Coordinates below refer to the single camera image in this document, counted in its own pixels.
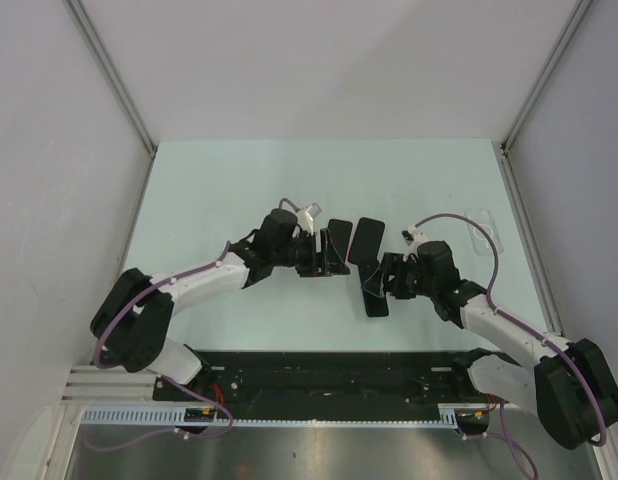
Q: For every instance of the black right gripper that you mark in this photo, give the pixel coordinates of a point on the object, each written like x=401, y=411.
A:
x=391, y=264

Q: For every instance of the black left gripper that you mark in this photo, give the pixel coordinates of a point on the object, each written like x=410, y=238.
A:
x=331, y=262

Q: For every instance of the black smartphone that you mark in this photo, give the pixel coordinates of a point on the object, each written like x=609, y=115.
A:
x=339, y=236

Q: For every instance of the black phone case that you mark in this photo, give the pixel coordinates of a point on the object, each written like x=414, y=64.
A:
x=366, y=240

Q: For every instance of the clear magsafe phone case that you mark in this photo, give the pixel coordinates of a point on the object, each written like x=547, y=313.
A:
x=483, y=232

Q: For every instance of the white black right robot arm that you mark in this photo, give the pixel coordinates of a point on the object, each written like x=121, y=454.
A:
x=567, y=385

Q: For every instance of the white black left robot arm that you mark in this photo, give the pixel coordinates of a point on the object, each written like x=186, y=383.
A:
x=131, y=326

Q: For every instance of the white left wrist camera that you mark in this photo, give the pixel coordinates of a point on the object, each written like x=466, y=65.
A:
x=306, y=217

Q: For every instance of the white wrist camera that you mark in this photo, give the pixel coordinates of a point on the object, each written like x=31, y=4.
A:
x=306, y=217
x=413, y=238

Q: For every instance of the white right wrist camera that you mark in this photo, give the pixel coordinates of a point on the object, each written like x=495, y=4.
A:
x=413, y=238

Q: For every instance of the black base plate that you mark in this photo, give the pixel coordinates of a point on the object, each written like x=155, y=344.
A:
x=331, y=379

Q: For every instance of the grey slotted cable duct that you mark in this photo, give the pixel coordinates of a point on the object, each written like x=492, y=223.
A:
x=403, y=415

